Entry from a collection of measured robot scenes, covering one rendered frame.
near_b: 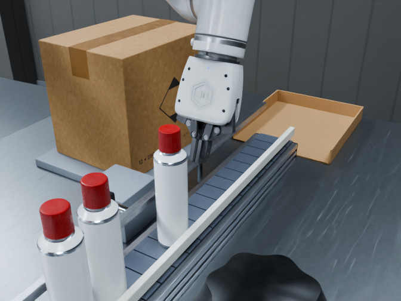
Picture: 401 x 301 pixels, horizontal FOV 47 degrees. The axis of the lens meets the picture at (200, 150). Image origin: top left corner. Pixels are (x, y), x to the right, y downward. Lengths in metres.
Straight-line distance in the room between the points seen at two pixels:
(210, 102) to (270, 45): 2.07
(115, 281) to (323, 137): 0.77
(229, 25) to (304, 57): 2.03
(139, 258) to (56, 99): 0.46
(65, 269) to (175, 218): 0.24
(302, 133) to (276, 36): 1.55
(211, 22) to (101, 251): 0.37
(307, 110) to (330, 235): 0.57
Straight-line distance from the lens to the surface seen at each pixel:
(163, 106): 1.00
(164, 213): 0.72
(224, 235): 0.83
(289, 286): 0.28
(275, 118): 1.32
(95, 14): 3.36
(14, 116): 1.44
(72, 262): 0.54
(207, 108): 0.73
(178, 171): 0.68
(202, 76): 0.73
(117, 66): 0.89
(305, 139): 1.22
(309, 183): 1.04
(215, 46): 0.71
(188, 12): 0.79
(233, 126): 0.73
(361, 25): 2.63
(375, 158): 1.19
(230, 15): 0.72
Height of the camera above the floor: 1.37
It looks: 28 degrees down
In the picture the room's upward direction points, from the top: straight up
